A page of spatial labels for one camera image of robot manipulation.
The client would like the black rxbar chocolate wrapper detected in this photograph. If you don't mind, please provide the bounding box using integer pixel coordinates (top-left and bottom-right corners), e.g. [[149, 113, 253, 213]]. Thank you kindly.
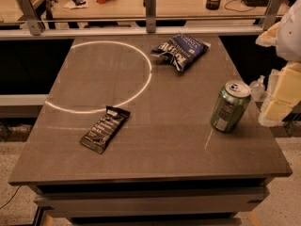
[[80, 106, 131, 154]]

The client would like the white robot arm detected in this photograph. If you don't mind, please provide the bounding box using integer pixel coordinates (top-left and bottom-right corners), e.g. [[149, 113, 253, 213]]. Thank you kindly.
[[256, 0, 301, 127]]

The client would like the blue chip bag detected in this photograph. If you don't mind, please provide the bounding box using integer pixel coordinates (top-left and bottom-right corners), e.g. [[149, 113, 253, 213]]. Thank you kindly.
[[150, 33, 211, 72]]

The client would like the clear sanitizer bottle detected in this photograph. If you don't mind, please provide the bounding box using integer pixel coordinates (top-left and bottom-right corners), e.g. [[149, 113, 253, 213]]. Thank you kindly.
[[249, 75, 265, 101]]

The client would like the green soda can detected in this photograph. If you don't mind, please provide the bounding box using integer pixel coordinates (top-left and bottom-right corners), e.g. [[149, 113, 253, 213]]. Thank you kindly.
[[211, 80, 251, 133]]

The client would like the black mesh cup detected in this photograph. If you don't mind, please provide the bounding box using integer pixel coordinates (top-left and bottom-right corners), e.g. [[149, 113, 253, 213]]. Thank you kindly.
[[206, 0, 221, 10]]

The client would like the black cable on desk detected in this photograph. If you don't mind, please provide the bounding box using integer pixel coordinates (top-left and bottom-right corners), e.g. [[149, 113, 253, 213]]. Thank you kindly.
[[223, 0, 257, 13]]

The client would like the right metal rail bracket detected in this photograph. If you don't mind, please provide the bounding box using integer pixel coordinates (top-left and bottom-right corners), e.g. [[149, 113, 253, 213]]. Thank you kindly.
[[259, 0, 283, 30]]

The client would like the metal rail bracket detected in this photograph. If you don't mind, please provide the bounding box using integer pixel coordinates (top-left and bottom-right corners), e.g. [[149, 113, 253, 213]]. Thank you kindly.
[[259, 0, 283, 30], [17, 0, 44, 36], [144, 0, 156, 33]]

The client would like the middle metal rail bracket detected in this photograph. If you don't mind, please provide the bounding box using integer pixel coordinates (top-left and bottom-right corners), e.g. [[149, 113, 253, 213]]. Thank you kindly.
[[144, 0, 156, 33]]

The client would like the left metal rail bracket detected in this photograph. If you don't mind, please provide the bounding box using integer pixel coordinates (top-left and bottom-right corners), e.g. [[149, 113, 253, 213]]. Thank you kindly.
[[17, 0, 44, 36]]

